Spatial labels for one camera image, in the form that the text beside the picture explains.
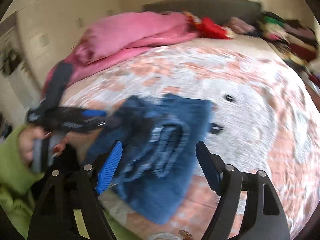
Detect blue denim pants lace hem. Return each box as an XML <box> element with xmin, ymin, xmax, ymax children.
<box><xmin>84</xmin><ymin>94</ymin><xmax>213</xmax><ymax>225</ymax></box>

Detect left hand of person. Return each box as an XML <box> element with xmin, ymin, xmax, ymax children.
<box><xmin>18</xmin><ymin>125</ymin><xmax>53</xmax><ymax>167</ymax></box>

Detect green fleece sleeve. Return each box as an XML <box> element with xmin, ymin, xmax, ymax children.
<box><xmin>1</xmin><ymin>125</ymin><xmax>43</xmax><ymax>239</ymax></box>

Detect peach white tufted bedspread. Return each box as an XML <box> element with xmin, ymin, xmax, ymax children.
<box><xmin>62</xmin><ymin>36</ymin><xmax>319</xmax><ymax>237</ymax></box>

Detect pink folded quilt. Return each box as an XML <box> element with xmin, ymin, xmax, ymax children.
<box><xmin>42</xmin><ymin>11</ymin><xmax>201</xmax><ymax>93</ymax></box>

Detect red gold patterned cloth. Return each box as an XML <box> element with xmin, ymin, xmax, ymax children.
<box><xmin>183</xmin><ymin>11</ymin><xmax>236</xmax><ymax>40</ymax></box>

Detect mauve fuzzy garment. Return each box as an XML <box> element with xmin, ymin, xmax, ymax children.
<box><xmin>225</xmin><ymin>17</ymin><xmax>256</xmax><ymax>34</ymax></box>

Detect pile of folded clothes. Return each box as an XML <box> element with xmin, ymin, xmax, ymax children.
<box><xmin>257</xmin><ymin>11</ymin><xmax>319</xmax><ymax>75</ymax></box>

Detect dark grey headboard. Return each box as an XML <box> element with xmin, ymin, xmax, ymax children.
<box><xmin>142</xmin><ymin>0</ymin><xmax>262</xmax><ymax>25</ymax></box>

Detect cream wardrobe with black handles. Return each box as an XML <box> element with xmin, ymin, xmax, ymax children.
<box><xmin>0</xmin><ymin>0</ymin><xmax>123</xmax><ymax>100</ymax></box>

